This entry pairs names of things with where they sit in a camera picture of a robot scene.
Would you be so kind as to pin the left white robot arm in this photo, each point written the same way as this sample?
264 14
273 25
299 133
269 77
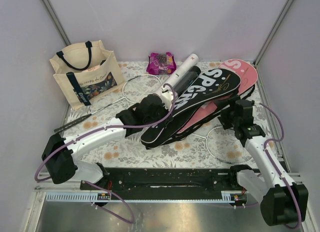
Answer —
62 155

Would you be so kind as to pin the black shuttlecock tube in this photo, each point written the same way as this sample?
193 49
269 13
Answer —
187 79

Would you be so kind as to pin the pink racket cover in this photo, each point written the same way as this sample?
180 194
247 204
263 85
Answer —
248 75

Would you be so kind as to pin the white shuttlecock tube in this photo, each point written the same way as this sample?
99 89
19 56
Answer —
179 73

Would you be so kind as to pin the purple snack packet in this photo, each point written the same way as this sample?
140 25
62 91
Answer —
161 64

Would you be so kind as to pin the floral patterned table mat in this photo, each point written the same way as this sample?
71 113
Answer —
130 152

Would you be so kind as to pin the white frame racket black handle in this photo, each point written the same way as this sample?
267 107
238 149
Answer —
219 146

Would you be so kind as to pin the white cable duct strip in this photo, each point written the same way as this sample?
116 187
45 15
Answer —
96 197

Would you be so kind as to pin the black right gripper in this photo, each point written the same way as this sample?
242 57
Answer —
223 119

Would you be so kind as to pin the beige canvas tote bag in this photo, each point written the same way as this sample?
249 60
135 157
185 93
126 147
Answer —
85 72

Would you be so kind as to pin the black frame badminton racket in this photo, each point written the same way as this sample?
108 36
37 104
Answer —
133 91

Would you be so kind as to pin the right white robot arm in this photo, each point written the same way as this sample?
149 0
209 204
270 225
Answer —
282 201

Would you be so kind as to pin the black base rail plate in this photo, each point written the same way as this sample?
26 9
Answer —
199 185

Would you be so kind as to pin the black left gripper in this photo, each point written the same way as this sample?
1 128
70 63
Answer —
166 111

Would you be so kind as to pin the black racket cover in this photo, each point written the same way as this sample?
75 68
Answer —
215 84

